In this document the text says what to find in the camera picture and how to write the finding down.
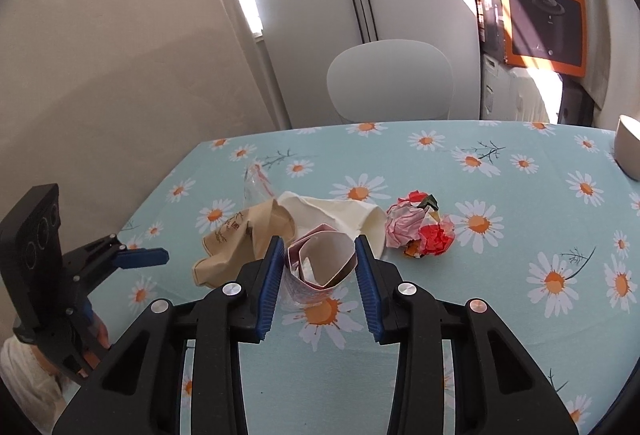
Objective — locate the brown paper bag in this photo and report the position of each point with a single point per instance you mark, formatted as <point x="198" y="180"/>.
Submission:
<point x="235" y="240"/>

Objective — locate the white mug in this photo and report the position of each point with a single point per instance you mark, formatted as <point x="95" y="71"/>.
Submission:
<point x="629" y="145"/>

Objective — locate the daisy print tablecloth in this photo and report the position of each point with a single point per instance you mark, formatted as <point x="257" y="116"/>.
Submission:
<point x="500" y="315"/>

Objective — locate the person's left forearm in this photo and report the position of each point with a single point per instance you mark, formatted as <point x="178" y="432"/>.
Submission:
<point x="25" y="375"/>

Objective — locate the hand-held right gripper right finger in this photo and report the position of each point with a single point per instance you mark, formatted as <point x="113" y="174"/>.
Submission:
<point x="367" y="285"/>

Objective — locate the white curtain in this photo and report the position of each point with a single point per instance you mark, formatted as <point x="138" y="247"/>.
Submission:
<point x="610" y="40"/>

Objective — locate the white carton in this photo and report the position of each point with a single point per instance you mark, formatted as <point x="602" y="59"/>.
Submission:
<point x="500" y="90"/>

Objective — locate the person's left hand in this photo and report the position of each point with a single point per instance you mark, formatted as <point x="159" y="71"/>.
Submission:
<point x="101" y="332"/>

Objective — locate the beige curtain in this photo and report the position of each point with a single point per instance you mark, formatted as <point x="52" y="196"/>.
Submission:
<point x="125" y="65"/>

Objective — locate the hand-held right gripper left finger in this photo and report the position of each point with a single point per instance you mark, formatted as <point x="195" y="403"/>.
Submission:
<point x="267" y="285"/>

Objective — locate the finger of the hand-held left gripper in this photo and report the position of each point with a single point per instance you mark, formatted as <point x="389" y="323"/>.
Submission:
<point x="145" y="257"/>

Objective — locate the pink printed cup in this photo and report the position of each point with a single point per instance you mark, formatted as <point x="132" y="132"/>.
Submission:
<point x="320" y="265"/>

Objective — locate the orange appliance box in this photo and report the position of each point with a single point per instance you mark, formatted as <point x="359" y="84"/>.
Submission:
<point x="545" y="5"/>

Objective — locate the pink red snack wrapper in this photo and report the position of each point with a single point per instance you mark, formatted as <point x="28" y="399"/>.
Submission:
<point x="420" y="230"/>

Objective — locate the clear plastic wrapper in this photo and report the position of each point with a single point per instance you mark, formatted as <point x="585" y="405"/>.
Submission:
<point x="257" y="185"/>

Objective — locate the white chair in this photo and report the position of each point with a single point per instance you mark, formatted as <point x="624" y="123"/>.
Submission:
<point x="390" y="80"/>

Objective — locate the white crushed paper cup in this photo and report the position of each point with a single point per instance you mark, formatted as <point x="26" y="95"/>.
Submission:
<point x="345" y="215"/>

